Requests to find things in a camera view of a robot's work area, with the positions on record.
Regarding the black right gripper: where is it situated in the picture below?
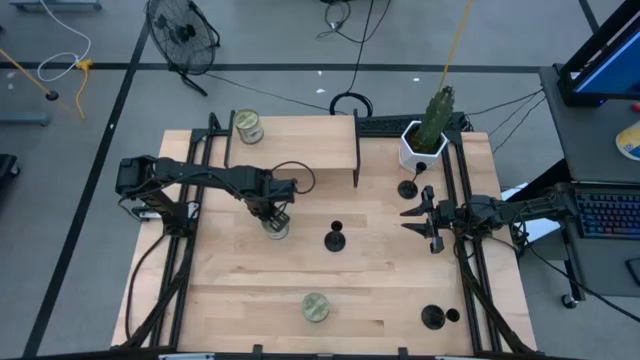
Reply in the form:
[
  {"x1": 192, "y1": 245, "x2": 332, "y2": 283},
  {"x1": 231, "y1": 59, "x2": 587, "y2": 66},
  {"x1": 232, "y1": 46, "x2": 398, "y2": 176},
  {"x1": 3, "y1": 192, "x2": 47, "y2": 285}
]
[{"x1": 399, "y1": 185, "x2": 454, "y2": 254}]

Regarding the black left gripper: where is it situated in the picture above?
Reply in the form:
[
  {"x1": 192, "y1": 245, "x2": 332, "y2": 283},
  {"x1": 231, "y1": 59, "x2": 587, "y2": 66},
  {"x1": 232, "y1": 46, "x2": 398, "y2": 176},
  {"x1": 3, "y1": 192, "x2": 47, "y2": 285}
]
[{"x1": 248, "y1": 197, "x2": 296, "y2": 232}]

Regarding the silver labelled candle tin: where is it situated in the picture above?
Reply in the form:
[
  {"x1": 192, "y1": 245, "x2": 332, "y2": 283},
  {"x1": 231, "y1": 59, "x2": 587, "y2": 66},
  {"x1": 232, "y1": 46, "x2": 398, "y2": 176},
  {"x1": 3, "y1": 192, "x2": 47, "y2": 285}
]
[
  {"x1": 261, "y1": 218, "x2": 291, "y2": 241},
  {"x1": 233, "y1": 108, "x2": 265, "y2": 146},
  {"x1": 301, "y1": 292, "x2": 332, "y2": 324}
]

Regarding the black candlestick holder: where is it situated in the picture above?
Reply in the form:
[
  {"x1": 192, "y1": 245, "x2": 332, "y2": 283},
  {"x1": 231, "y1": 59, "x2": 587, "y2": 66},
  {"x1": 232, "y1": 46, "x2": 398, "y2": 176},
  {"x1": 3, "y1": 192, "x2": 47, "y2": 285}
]
[
  {"x1": 397, "y1": 161, "x2": 429, "y2": 200},
  {"x1": 420, "y1": 303, "x2": 461, "y2": 331},
  {"x1": 323, "y1": 220, "x2": 347, "y2": 253}
]

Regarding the white hexagonal planter pot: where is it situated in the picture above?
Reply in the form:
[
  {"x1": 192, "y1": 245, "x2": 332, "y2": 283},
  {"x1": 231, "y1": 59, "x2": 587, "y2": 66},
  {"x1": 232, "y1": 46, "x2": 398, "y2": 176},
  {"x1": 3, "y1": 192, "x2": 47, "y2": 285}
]
[{"x1": 398, "y1": 119, "x2": 450, "y2": 175}]

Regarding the wooden shelf with black legs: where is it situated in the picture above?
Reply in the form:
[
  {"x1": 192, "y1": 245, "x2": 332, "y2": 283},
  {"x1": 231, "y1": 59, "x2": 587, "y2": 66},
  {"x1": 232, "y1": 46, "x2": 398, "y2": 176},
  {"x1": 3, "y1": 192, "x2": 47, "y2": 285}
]
[{"x1": 223, "y1": 108, "x2": 362, "y2": 189}]

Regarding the green cactus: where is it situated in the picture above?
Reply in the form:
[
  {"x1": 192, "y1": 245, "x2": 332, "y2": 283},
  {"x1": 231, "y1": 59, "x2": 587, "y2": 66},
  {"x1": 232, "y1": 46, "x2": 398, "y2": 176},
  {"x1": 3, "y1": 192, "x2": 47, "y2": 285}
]
[{"x1": 416, "y1": 84, "x2": 457, "y2": 151}]

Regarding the black keyboard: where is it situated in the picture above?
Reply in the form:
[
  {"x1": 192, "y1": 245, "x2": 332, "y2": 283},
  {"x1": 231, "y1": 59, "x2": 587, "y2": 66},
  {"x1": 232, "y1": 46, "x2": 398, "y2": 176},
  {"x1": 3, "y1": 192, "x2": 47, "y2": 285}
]
[{"x1": 357, "y1": 112, "x2": 469, "y2": 139}]

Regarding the white sheet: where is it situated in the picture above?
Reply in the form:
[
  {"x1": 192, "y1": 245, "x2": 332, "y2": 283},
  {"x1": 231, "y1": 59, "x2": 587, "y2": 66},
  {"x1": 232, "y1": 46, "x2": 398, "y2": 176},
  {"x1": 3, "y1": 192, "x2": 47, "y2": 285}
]
[{"x1": 499, "y1": 182, "x2": 564, "y2": 245}]

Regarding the grey desk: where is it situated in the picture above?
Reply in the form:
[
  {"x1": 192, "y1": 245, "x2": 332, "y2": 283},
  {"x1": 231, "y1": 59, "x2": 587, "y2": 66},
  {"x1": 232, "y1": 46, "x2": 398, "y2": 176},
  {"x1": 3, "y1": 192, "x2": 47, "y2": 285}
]
[{"x1": 537, "y1": 63, "x2": 640, "y2": 299}]

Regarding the backlit colourful keyboard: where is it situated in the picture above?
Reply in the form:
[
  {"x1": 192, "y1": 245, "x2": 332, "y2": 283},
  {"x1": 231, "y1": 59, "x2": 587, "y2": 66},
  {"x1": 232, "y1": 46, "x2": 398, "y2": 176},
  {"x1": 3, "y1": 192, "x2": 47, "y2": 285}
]
[{"x1": 573, "y1": 191, "x2": 640, "y2": 240}]

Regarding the black floor fan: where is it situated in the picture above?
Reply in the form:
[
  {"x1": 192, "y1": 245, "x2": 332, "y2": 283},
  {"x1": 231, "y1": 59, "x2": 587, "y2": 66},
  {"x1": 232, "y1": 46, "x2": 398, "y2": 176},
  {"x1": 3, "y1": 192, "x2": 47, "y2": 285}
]
[{"x1": 144, "y1": 0, "x2": 221, "y2": 97}]

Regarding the yellow and blue disc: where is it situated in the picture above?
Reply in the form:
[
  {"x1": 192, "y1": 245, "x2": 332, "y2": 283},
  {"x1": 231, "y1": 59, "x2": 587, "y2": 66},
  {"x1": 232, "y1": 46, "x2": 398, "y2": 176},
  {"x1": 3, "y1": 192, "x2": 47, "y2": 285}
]
[{"x1": 614, "y1": 119, "x2": 640, "y2": 162}]

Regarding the black-framed computer monitor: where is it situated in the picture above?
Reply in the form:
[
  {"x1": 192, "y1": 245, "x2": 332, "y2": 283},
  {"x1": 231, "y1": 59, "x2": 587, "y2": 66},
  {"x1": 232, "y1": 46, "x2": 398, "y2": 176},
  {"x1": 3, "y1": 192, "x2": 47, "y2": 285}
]
[{"x1": 556, "y1": 0, "x2": 640, "y2": 107}]

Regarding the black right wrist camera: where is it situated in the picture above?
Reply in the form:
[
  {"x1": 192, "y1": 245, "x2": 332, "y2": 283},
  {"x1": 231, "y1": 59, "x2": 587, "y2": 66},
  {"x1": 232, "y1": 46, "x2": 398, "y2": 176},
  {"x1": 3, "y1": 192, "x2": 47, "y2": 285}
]
[{"x1": 438, "y1": 198, "x2": 466, "y2": 224}]

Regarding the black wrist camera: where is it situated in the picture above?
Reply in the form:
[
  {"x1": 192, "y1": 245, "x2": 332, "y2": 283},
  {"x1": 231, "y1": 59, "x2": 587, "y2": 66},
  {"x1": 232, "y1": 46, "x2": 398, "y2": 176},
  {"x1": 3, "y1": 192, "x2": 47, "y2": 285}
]
[
  {"x1": 438, "y1": 198, "x2": 466, "y2": 224},
  {"x1": 267, "y1": 178, "x2": 298, "y2": 201}
]

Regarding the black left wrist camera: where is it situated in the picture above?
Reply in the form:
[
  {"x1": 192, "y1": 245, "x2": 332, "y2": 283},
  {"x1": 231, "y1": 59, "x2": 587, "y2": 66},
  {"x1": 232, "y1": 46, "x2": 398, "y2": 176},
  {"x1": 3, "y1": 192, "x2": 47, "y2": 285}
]
[{"x1": 267, "y1": 178, "x2": 298, "y2": 201}]

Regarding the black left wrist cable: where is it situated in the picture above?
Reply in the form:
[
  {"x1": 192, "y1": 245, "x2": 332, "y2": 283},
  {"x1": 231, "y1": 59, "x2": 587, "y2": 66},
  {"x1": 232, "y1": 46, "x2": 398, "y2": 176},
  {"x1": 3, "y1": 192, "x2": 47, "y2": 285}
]
[{"x1": 269, "y1": 160, "x2": 317, "y2": 197}]

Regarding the black aluminium table frame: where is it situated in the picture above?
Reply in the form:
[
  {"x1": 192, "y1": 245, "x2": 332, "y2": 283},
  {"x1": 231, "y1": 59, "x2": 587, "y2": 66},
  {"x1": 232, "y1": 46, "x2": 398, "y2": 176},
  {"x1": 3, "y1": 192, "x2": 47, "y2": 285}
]
[{"x1": 112, "y1": 110, "x2": 544, "y2": 360}]

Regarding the thin black fan cable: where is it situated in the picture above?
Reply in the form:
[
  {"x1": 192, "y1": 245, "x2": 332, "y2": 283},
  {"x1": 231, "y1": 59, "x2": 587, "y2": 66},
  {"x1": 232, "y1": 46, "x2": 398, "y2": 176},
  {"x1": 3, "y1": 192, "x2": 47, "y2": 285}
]
[{"x1": 203, "y1": 72, "x2": 332, "y2": 113}]

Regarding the thin black desk cable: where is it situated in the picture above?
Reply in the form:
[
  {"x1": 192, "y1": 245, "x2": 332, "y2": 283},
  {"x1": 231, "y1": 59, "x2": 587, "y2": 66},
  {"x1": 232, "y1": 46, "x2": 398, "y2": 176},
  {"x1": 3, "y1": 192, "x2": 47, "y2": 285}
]
[{"x1": 464, "y1": 88, "x2": 547, "y2": 154}]

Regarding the black left arm base cable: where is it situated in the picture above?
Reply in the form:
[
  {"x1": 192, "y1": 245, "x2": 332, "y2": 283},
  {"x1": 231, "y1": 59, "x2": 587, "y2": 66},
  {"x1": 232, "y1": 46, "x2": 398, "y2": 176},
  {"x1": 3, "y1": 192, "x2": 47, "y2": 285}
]
[{"x1": 123, "y1": 232, "x2": 169, "y2": 341}]

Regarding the black arm base cable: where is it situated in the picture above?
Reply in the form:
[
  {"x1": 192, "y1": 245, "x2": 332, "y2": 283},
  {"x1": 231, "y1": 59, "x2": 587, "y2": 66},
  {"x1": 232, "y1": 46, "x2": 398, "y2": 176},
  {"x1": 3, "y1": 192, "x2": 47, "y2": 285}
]
[
  {"x1": 123, "y1": 232, "x2": 169, "y2": 341},
  {"x1": 514, "y1": 219, "x2": 640, "y2": 324}
]

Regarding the silver metal bracket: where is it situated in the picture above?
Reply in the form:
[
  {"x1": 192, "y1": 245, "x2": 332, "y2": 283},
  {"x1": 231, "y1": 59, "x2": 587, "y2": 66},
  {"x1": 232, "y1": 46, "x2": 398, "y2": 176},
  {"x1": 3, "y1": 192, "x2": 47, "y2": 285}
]
[{"x1": 158, "y1": 352, "x2": 217, "y2": 360}]

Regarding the black right arm base cable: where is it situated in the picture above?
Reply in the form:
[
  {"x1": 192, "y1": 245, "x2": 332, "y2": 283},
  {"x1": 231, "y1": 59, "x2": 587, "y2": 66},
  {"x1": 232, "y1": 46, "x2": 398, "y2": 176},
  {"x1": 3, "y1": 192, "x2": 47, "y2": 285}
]
[{"x1": 514, "y1": 219, "x2": 640, "y2": 324}]

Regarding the yellow hanging cable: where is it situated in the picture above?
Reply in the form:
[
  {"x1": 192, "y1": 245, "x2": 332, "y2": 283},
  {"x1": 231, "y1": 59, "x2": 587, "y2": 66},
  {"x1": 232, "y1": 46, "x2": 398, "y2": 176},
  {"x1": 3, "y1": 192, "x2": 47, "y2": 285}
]
[{"x1": 439, "y1": 0, "x2": 474, "y2": 91}]

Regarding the black hanging cable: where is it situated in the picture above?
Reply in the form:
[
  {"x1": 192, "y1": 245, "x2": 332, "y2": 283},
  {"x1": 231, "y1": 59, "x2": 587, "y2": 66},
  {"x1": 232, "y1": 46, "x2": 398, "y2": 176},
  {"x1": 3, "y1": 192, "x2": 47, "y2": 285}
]
[{"x1": 328, "y1": 0, "x2": 375, "y2": 119}]

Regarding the tangled black floor cable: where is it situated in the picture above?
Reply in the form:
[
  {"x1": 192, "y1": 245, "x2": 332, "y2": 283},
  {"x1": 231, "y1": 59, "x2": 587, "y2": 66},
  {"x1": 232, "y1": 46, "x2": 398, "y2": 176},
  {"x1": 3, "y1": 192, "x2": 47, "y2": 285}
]
[{"x1": 316, "y1": 0, "x2": 392, "y2": 45}]

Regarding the yellow floor cable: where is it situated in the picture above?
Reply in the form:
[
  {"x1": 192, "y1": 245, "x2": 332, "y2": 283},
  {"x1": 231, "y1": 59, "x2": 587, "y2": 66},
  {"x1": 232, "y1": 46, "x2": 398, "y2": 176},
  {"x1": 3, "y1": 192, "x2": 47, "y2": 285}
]
[{"x1": 74, "y1": 58, "x2": 95, "y2": 120}]

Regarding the white floor cable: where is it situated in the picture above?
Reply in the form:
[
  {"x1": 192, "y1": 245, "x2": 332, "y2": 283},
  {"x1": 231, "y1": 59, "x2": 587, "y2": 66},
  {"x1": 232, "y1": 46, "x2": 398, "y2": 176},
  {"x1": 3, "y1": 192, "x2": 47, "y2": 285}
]
[{"x1": 37, "y1": 0, "x2": 93, "y2": 84}]

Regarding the yellow cord with black end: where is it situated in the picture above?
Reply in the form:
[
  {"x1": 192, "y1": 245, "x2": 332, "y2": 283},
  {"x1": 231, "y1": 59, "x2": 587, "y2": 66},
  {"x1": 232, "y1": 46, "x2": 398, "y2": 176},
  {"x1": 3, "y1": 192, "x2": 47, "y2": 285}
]
[{"x1": 0, "y1": 47, "x2": 60, "y2": 102}]

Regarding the grey metal floor rail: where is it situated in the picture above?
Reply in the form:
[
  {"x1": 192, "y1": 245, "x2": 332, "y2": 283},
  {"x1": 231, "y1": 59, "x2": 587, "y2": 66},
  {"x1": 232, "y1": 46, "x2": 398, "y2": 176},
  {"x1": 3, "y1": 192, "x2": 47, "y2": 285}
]
[
  {"x1": 0, "y1": 112, "x2": 51, "y2": 127},
  {"x1": 8, "y1": 0, "x2": 103, "y2": 12}
]

